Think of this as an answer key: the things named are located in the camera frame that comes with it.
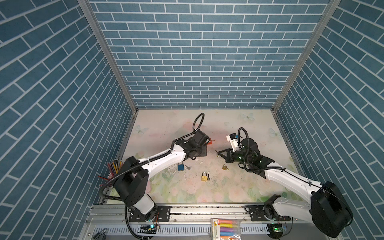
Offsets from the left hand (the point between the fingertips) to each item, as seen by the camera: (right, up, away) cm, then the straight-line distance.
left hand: (204, 150), depth 86 cm
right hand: (+7, 0, -5) cm, 9 cm away
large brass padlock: (0, -16, 0) cm, 16 cm away
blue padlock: (-15, -11, +5) cm, 19 cm away
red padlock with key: (+5, +2, +14) cm, 15 cm away
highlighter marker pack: (+9, -34, -17) cm, 39 cm away
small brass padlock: (+12, -11, +3) cm, 17 cm away
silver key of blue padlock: (-10, -11, +3) cm, 15 cm away
